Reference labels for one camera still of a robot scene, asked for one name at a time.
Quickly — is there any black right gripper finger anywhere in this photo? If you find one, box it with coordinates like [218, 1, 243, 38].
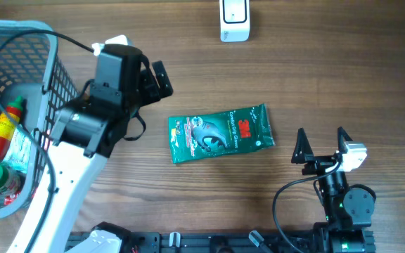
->
[337, 126, 352, 153]
[291, 128, 314, 164]

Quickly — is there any green 3M gloves packet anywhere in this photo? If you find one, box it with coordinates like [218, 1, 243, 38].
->
[168, 103, 275, 164]

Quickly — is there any red yellow sauce bottle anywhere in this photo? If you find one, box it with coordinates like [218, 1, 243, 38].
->
[0, 96, 24, 160]

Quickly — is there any light teal wipes packet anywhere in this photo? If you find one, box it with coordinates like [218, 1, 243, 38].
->
[2, 129, 32, 174]

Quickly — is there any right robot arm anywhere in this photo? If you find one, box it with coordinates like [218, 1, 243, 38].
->
[291, 127, 377, 253]

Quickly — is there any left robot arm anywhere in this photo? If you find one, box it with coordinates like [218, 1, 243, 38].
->
[8, 44, 173, 252]

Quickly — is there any white barcode scanner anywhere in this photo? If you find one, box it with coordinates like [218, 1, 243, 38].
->
[219, 0, 250, 43]

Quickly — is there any grey plastic mesh basket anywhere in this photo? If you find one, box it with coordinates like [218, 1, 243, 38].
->
[0, 20, 80, 221]

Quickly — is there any black right camera cable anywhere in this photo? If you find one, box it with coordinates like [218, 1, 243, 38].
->
[271, 153, 344, 253]

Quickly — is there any black camera cable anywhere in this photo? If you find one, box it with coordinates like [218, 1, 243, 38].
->
[0, 29, 96, 253]
[271, 153, 344, 253]

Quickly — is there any black left camera cable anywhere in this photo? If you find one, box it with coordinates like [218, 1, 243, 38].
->
[0, 29, 96, 253]

